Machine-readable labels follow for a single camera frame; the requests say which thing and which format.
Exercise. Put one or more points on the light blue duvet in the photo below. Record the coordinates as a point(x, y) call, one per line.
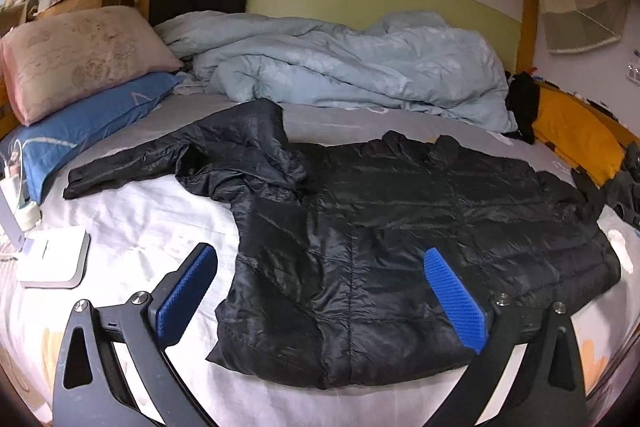
point(350, 62)

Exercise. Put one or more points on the yellow garment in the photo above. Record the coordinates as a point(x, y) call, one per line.
point(570, 127)

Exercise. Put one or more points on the grey printed bed sheet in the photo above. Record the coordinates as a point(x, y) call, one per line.
point(150, 217)

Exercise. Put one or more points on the white flat box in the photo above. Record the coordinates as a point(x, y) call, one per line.
point(50, 257)

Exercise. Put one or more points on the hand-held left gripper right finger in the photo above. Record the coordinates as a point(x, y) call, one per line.
point(455, 302)

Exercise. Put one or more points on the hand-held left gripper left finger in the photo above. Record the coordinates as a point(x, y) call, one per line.
point(187, 287)

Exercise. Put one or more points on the white wall socket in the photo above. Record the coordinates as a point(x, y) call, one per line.
point(632, 67)

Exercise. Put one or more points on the hanging mesh net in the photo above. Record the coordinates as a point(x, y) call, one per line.
point(575, 17)

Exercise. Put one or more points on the pink pillow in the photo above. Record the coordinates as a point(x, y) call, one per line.
point(75, 57)

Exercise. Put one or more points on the black puffer jacket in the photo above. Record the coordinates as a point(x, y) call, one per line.
point(375, 232)

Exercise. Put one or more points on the white power adapter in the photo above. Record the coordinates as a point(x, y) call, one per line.
point(27, 216)

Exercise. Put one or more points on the black garment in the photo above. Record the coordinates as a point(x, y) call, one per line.
point(522, 102)

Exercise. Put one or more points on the dark grey garment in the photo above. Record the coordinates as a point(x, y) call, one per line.
point(620, 187)

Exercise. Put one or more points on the wooden bed frame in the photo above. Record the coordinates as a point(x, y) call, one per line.
point(529, 7)

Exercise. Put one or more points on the blue pillow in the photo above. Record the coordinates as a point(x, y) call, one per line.
point(75, 127)

